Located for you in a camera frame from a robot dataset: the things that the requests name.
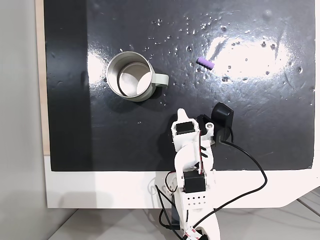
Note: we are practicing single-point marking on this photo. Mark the black oval camera box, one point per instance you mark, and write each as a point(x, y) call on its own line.
point(222, 117)

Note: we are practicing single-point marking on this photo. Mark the purple ribbed pen grip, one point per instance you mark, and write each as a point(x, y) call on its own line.
point(205, 63)

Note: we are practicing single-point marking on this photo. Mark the black table mat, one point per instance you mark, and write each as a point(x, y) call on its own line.
point(125, 135)

